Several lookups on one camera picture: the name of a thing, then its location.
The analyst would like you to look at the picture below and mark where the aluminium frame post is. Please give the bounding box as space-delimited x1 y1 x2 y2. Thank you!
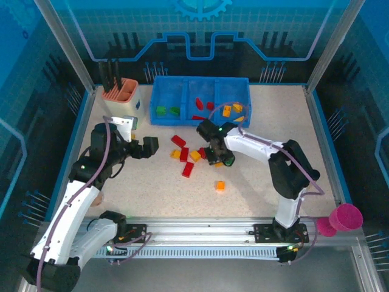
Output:
32 0 97 96
305 0 367 96

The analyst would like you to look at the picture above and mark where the blue table side rail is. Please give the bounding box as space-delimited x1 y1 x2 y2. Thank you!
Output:
44 90 92 221
303 85 353 204

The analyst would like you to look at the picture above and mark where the slotted grey cable duct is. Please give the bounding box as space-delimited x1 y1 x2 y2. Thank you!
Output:
47 245 282 260

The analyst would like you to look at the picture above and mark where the black LED controller module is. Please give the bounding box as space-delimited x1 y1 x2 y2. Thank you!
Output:
277 242 301 265
105 242 128 265

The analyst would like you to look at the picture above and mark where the blue three-compartment plastic bin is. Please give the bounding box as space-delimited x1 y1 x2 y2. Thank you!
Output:
150 75 253 127

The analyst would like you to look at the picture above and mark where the black rod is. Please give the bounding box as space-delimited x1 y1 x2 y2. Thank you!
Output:
98 60 106 92
112 59 122 89
105 59 113 92

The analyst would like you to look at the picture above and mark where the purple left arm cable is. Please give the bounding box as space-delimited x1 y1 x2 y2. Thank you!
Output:
35 115 153 292

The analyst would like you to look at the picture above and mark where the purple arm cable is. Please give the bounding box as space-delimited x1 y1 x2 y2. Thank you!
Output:
208 103 325 265
35 115 153 292

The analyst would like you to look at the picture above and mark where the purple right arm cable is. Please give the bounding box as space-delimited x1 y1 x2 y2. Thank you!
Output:
208 103 325 265

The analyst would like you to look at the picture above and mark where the cream holder with orange rim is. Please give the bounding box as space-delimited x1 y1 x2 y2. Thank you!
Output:
101 78 144 128

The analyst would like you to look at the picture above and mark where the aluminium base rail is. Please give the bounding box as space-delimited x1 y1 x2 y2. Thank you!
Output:
35 216 365 246

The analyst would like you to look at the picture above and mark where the pink foam spool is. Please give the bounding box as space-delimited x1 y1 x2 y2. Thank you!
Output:
317 203 364 238

